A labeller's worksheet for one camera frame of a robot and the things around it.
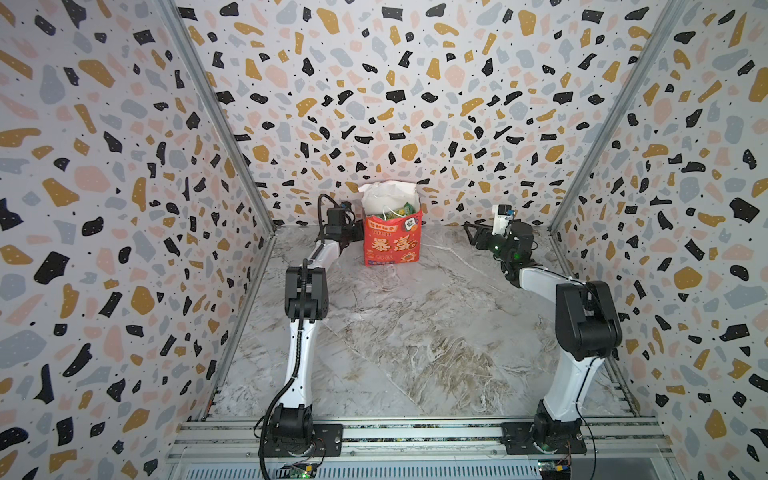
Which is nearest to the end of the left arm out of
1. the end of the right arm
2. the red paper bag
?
the red paper bag

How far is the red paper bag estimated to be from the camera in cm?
95

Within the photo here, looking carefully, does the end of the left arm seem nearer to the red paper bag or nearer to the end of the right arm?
the red paper bag
